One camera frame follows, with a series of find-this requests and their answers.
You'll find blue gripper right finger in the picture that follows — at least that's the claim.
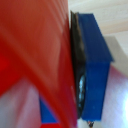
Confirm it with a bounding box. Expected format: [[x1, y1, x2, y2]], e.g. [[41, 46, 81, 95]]
[[69, 11, 115, 123]]

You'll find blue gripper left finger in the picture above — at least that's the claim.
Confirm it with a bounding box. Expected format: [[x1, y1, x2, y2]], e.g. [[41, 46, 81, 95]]
[[38, 95, 60, 125]]

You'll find red plastic cup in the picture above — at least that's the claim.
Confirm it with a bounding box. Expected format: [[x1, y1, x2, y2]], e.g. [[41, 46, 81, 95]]
[[0, 0, 80, 128]]

